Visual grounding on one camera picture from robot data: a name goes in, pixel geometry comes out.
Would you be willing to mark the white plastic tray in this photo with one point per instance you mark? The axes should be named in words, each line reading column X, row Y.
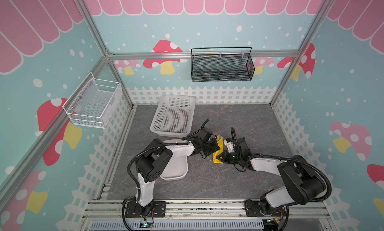
column 177, row 168

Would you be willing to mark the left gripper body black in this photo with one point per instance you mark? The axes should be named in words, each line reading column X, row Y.
column 209, row 148

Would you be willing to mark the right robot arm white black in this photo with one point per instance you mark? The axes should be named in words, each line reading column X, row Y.
column 303, row 182

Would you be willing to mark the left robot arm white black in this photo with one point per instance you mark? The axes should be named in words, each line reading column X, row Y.
column 164, row 156

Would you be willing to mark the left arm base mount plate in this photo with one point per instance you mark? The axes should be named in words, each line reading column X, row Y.
column 152, row 210

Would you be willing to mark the black mesh wall basket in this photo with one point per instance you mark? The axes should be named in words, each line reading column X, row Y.
column 219, row 64

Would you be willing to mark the white perforated plastic basket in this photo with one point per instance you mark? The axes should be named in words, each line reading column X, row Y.
column 174, row 116

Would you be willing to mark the yellow paper napkin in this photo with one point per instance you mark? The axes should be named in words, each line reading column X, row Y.
column 216, row 155

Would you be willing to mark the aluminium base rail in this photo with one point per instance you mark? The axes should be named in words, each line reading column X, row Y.
column 222, row 209

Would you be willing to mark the white wire wall basket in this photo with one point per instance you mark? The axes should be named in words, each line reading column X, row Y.
column 93, row 102

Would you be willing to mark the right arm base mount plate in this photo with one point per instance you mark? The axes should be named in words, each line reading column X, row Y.
column 263, row 209

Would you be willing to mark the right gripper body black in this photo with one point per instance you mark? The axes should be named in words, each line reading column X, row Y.
column 229, row 154

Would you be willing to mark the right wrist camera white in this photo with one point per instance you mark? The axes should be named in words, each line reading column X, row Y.
column 231, row 146

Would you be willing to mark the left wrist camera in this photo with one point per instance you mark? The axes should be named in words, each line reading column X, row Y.
column 205, row 134

